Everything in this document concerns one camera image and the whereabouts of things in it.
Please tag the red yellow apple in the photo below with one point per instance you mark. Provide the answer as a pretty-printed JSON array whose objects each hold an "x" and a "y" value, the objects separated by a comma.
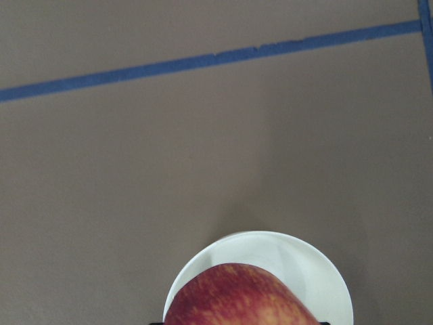
[{"x": 237, "y": 293}]

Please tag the white round plate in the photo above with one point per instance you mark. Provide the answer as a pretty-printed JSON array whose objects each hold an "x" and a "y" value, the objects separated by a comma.
[{"x": 305, "y": 270}]

